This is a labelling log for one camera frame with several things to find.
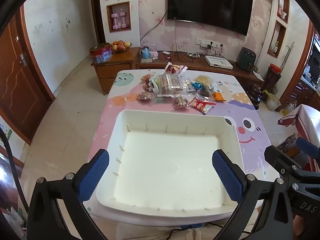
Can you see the red white fruit-print packet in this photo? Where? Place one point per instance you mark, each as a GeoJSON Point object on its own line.
{"type": "Point", "coordinates": [172, 68]}

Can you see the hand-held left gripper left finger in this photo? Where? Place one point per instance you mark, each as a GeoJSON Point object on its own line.
{"type": "Point", "coordinates": [92, 175]}

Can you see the white wall outlets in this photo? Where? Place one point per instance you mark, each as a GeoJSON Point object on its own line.
{"type": "Point", "coordinates": [208, 43]}

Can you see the pink dumbbell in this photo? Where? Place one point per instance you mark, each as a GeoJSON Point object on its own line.
{"type": "Point", "coordinates": [115, 21]}
{"type": "Point", "coordinates": [123, 20]}

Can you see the dark cylinder with red lid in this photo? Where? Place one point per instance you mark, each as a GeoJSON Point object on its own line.
{"type": "Point", "coordinates": [272, 78]}

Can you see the cartoon printed tablecloth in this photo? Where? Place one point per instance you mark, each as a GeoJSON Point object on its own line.
{"type": "Point", "coordinates": [250, 150]}

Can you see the pink toy figure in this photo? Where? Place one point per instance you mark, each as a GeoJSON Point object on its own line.
{"type": "Point", "coordinates": [155, 55]}

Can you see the brown ceramic jar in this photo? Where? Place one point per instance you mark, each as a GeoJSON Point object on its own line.
{"type": "Point", "coordinates": [255, 96]}

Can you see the orange cracker packet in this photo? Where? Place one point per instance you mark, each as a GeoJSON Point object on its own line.
{"type": "Point", "coordinates": [218, 94]}

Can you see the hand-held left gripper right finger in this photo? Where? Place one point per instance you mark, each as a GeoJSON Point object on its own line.
{"type": "Point", "coordinates": [227, 175]}

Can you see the red tin box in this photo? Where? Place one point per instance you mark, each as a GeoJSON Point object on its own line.
{"type": "Point", "coordinates": [100, 53]}

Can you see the black flat television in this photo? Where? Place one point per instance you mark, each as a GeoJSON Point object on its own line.
{"type": "Point", "coordinates": [210, 2]}

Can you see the small wooden side cabinet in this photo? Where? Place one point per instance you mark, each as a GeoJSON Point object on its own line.
{"type": "Point", "coordinates": [112, 70]}

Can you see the white plastic jug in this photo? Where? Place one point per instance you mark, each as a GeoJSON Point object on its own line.
{"type": "Point", "coordinates": [272, 102]}

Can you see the white set-top box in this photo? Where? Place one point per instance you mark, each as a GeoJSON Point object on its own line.
{"type": "Point", "coordinates": [218, 62]}

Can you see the chocolate brownie packet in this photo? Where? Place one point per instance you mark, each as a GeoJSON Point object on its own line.
{"type": "Point", "coordinates": [205, 94]}

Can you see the large clear brown-print packet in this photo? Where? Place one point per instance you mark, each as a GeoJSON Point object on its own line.
{"type": "Point", "coordinates": [172, 85]}

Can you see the white red-trimmed cloth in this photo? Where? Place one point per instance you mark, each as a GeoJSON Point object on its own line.
{"type": "Point", "coordinates": [302, 122]}

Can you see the brown wooden door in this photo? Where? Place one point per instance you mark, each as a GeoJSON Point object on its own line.
{"type": "Point", "coordinates": [17, 80]}

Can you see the round rice cracker packet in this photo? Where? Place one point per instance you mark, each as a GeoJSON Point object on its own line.
{"type": "Point", "coordinates": [204, 79]}

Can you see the white plastic storage bin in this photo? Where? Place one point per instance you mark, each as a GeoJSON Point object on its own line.
{"type": "Point", "coordinates": [170, 160]}

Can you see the blue kettle ornament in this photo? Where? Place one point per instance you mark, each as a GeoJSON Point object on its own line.
{"type": "Point", "coordinates": [145, 53]}

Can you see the dark green air fryer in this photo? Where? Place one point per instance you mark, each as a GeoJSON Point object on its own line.
{"type": "Point", "coordinates": [246, 60]}

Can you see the clear nut packet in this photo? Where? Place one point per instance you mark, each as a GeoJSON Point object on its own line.
{"type": "Point", "coordinates": [180, 102]}
{"type": "Point", "coordinates": [144, 96]}

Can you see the fruit bowl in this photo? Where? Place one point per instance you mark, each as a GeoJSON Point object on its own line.
{"type": "Point", "coordinates": [120, 47]}

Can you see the small orange snack packet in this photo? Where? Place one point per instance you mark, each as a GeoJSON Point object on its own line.
{"type": "Point", "coordinates": [146, 77]}

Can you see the blue candy packet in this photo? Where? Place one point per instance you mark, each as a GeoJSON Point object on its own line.
{"type": "Point", "coordinates": [197, 85]}

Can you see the red cookie packet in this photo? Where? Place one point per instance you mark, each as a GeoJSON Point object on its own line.
{"type": "Point", "coordinates": [203, 106]}

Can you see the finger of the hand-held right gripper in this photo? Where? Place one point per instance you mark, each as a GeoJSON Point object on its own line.
{"type": "Point", "coordinates": [280, 158]}
{"type": "Point", "coordinates": [310, 148]}

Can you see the dark red snack packet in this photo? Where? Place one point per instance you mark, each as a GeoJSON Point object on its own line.
{"type": "Point", "coordinates": [150, 85]}

